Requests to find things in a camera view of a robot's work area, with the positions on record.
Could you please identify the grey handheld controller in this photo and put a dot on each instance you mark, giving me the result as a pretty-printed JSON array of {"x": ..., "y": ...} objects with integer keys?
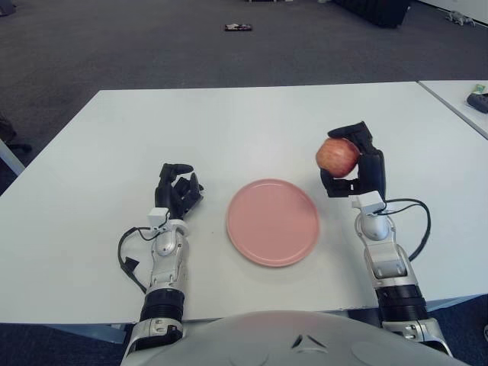
[{"x": 479, "y": 102}]

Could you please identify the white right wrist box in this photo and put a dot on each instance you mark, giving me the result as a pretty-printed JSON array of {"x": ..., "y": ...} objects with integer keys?
[{"x": 368, "y": 204}]

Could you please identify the small green packet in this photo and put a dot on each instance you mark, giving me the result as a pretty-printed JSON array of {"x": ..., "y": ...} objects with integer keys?
[{"x": 479, "y": 88}]

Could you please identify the black cabinet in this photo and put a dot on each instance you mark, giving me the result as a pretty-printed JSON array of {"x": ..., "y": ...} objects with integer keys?
[{"x": 377, "y": 11}]

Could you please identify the red yellow apple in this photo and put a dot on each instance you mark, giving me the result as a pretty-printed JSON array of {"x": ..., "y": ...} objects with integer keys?
[{"x": 337, "y": 156}]

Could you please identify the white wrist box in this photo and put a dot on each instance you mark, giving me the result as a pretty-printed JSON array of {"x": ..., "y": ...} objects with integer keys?
[
  {"x": 158, "y": 216},
  {"x": 368, "y": 204}
]

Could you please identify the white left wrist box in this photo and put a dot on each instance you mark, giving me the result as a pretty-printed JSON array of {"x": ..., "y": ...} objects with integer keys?
[{"x": 158, "y": 216}]

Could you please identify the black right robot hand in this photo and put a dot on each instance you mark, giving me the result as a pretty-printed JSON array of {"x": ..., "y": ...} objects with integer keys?
[{"x": 371, "y": 171}]

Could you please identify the flat dark object on floor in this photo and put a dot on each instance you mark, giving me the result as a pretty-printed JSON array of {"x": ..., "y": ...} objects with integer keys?
[{"x": 238, "y": 27}]

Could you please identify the white table leg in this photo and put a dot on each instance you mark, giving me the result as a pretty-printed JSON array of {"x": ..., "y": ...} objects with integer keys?
[{"x": 11, "y": 158}]

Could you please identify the grey robot torso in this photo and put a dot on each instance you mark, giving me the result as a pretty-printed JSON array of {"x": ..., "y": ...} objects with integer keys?
[{"x": 286, "y": 339}]

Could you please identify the grey toy figure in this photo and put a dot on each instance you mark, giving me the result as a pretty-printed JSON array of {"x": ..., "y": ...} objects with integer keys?
[{"x": 459, "y": 17}]

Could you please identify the pink round plate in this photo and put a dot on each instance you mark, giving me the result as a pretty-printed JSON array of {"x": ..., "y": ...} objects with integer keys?
[{"x": 273, "y": 222}]

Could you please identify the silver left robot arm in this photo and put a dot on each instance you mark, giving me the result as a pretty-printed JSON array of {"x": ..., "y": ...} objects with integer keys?
[{"x": 167, "y": 263}]

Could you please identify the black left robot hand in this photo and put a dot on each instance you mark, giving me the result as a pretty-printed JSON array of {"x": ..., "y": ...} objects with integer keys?
[{"x": 167, "y": 194}]

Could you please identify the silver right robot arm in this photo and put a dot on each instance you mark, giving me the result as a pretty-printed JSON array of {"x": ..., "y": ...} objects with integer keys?
[{"x": 389, "y": 263}]

